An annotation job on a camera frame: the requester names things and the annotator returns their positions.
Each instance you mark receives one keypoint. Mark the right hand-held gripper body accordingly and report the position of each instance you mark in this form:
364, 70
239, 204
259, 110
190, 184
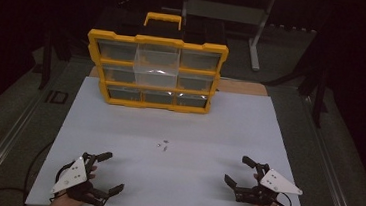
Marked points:
279, 184

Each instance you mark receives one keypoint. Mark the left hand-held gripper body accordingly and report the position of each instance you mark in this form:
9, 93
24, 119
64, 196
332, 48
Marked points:
71, 175

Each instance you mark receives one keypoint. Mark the clear plastic drawer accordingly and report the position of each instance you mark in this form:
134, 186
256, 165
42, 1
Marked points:
154, 78

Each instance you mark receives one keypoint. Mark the person's left hand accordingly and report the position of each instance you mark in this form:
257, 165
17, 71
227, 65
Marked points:
92, 175

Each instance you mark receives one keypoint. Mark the white table mat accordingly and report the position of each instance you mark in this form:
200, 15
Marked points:
186, 123

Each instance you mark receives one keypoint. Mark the black metal stand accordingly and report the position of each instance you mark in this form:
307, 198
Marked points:
319, 95

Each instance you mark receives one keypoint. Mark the set of cabinet drawers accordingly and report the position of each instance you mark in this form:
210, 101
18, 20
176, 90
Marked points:
198, 60

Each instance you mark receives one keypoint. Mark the yellow black organizer cabinet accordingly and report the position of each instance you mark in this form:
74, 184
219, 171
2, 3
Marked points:
126, 38

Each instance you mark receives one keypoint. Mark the grey metal stand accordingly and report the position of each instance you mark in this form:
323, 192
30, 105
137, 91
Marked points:
225, 11

